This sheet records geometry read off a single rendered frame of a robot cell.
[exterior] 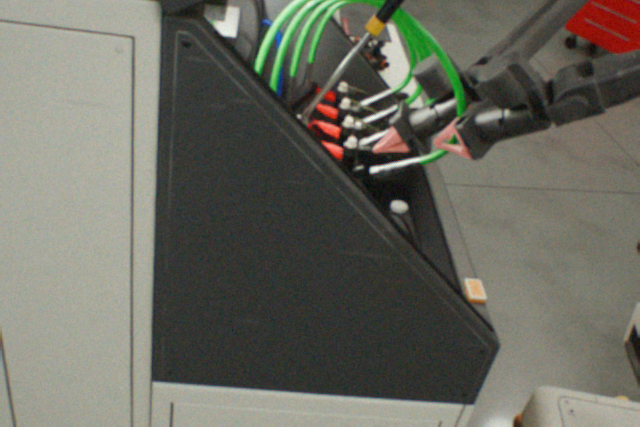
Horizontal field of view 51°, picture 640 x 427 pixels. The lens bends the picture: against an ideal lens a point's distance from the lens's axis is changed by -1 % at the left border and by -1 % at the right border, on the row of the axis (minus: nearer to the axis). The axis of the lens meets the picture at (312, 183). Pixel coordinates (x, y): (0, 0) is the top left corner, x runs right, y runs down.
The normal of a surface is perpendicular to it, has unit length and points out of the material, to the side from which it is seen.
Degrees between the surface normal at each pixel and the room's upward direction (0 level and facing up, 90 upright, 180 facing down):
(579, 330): 0
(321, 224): 90
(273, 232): 90
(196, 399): 90
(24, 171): 90
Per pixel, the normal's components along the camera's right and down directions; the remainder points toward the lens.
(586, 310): 0.15, -0.82
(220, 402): 0.04, 0.56
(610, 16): -0.83, 0.20
